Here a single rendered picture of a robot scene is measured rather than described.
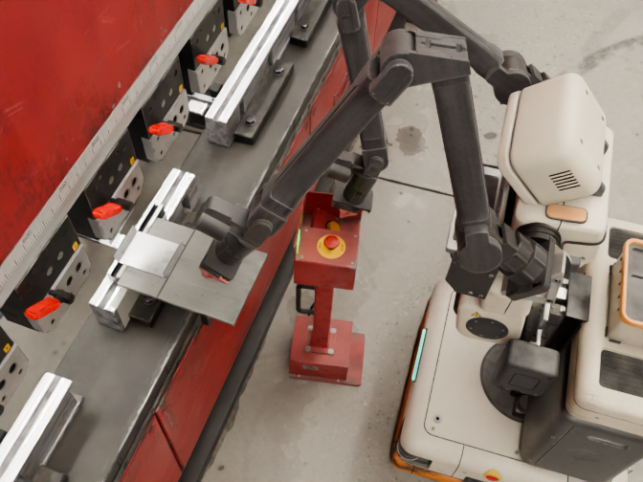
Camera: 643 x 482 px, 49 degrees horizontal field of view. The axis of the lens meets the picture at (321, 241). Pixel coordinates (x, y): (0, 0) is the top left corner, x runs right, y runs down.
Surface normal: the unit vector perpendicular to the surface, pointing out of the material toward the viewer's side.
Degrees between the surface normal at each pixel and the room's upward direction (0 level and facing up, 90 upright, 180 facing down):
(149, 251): 0
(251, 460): 0
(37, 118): 90
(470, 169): 75
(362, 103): 81
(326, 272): 90
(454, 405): 0
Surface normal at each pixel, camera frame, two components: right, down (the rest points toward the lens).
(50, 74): 0.94, 0.30
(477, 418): 0.04, -0.55
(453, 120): -0.14, 0.68
